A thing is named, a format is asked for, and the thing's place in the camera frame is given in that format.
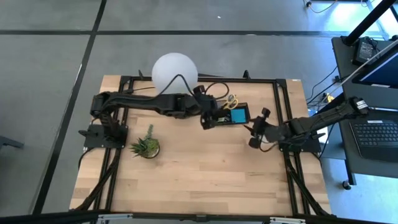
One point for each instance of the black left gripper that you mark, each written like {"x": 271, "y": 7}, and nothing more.
{"x": 208, "y": 109}

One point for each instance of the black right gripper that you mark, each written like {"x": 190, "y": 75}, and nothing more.
{"x": 267, "y": 132}

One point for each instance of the blue sticky note pad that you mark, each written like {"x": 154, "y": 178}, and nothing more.
{"x": 238, "y": 115}

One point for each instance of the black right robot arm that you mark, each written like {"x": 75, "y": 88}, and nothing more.
{"x": 323, "y": 119}

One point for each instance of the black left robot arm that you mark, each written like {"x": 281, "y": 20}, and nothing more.
{"x": 149, "y": 104}

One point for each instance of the black mesh desk organizer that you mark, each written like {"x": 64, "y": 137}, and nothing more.
{"x": 248, "y": 115}

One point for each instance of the white globe table lamp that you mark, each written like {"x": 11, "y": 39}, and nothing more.
{"x": 168, "y": 70}

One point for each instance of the potted succulent plant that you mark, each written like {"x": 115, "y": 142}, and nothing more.
{"x": 147, "y": 146}

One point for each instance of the black keyboard shelf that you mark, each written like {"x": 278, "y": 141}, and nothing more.
{"x": 345, "y": 155}

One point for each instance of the black caster wheel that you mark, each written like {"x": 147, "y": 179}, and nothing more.
{"x": 346, "y": 185}

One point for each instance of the black monitor desk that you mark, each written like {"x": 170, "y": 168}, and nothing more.
{"x": 345, "y": 77}

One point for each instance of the black computer keyboard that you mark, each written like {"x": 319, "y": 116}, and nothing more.
{"x": 376, "y": 137}

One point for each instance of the black power adapter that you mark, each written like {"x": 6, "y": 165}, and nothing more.
{"x": 364, "y": 51}

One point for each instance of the black computer monitor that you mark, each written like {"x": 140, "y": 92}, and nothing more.
{"x": 382, "y": 73}

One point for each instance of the black diagonal stand pole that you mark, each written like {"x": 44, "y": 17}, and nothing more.
{"x": 368, "y": 21}

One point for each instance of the grey stand foot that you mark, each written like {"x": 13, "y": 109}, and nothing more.
{"x": 11, "y": 142}

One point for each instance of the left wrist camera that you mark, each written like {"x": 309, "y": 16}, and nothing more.
{"x": 199, "y": 91}

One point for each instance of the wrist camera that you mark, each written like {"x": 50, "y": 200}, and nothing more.
{"x": 199, "y": 91}
{"x": 265, "y": 113}

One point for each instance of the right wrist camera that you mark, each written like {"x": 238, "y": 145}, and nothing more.
{"x": 265, "y": 113}

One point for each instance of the black aluminium table frame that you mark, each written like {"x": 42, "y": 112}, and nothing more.
{"x": 248, "y": 80}

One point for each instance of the black camera rig beam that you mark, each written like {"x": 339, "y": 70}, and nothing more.
{"x": 46, "y": 217}

